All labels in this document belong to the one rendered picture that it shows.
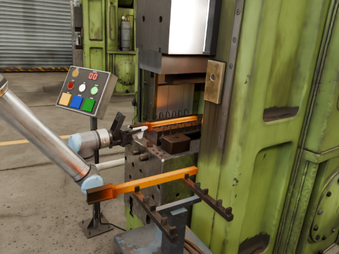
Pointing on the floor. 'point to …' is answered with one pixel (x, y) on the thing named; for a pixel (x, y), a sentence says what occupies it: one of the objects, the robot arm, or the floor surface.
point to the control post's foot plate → (88, 227)
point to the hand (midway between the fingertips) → (144, 125)
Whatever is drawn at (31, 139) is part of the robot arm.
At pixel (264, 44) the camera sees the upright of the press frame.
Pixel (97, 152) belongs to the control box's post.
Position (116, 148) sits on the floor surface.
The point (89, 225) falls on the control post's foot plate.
